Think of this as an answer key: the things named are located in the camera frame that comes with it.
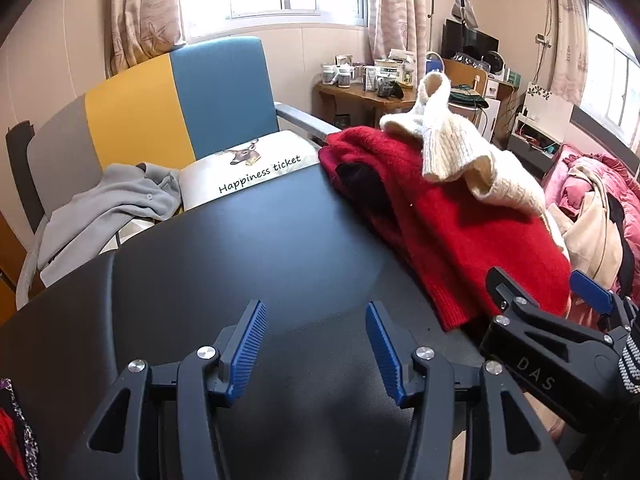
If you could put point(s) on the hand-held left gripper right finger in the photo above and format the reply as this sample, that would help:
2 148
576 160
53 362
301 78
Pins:
385 355

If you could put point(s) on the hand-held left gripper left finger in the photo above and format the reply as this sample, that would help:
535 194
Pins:
245 350

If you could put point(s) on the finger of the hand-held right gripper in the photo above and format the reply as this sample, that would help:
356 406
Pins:
592 291
505 287

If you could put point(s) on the red knit sweater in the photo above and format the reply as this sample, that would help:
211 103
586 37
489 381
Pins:
450 225

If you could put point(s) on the cream knit sweater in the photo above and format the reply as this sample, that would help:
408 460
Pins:
450 145

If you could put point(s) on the beige garment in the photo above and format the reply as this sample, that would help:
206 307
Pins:
590 230

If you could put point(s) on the white leaf print paper bag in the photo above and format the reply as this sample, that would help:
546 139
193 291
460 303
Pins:
547 107

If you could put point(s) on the dark green cloth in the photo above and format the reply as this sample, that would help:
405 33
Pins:
467 97

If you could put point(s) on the grey garment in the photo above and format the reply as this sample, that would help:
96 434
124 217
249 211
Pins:
100 210

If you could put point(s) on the side window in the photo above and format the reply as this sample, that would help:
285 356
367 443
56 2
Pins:
612 75

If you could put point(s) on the black game controller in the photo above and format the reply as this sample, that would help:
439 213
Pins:
391 90

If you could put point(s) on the wooden desk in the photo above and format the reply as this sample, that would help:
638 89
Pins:
360 97

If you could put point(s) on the person's red patterned garment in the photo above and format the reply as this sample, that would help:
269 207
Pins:
12 435

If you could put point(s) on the black monitor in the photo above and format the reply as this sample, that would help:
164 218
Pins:
467 40

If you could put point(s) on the wooden wardrobe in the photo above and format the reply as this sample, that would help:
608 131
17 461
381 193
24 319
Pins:
7 255

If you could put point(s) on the beige patterned curtain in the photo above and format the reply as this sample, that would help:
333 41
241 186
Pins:
142 10
400 5
570 35

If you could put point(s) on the grey yellow blue armchair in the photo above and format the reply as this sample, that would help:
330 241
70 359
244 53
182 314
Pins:
135 110

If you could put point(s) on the hanging grey white bag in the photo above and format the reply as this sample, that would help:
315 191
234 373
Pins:
465 7

